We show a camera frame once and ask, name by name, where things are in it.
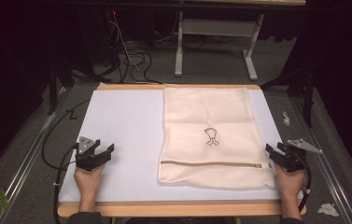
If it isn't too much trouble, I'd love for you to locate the black stand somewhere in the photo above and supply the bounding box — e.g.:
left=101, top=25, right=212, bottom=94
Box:
left=260, top=62, right=317, bottom=129
left=47, top=59, right=75, bottom=116

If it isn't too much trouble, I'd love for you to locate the right hand-held gripper black cable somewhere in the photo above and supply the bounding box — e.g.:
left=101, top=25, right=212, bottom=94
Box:
left=297, top=151, right=312, bottom=213

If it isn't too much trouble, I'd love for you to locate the metal floor rail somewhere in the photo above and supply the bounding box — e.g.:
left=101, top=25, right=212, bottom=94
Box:
left=289, top=96, right=352, bottom=224
left=0, top=87, right=72, bottom=224

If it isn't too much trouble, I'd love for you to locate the cream mesh laundry bag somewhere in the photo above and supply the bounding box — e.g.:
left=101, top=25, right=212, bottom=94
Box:
left=157, top=87, right=276, bottom=190

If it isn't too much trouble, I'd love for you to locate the person's left hand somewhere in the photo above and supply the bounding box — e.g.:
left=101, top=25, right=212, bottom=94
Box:
left=74, top=163, right=106, bottom=200

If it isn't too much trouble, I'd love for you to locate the white foam board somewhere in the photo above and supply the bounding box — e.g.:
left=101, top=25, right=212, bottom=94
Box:
left=59, top=89, right=304, bottom=203

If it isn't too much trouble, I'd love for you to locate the tangle of floor cables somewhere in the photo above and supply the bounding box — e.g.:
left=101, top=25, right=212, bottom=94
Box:
left=103, top=10, right=162, bottom=85

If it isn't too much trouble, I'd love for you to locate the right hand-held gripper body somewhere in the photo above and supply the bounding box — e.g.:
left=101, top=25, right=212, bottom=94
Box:
left=276, top=138, right=323, bottom=173

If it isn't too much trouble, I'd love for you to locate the left hand-held gripper black cable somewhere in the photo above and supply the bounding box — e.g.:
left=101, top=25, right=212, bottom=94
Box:
left=52, top=142, right=81, bottom=224

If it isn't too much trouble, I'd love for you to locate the person's right hand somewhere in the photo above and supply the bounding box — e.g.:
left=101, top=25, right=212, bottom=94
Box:
left=275, top=163, right=308, bottom=200

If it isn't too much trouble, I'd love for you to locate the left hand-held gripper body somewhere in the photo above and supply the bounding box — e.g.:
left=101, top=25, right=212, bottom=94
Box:
left=75, top=135, right=103, bottom=172

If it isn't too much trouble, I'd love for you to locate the white metal desk frame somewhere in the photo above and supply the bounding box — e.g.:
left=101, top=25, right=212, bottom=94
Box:
left=174, top=0, right=307, bottom=82

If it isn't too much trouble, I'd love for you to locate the black floor cable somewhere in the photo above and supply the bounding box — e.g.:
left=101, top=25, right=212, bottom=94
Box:
left=41, top=98, right=92, bottom=172

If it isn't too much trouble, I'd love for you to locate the large crumpled white tissue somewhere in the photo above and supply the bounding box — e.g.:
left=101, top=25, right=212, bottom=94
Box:
left=317, top=203, right=340, bottom=217

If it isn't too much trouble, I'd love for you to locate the hand-held gripper black cable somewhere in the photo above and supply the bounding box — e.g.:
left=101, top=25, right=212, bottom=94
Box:
left=297, top=151, right=312, bottom=213
left=52, top=142, right=81, bottom=224

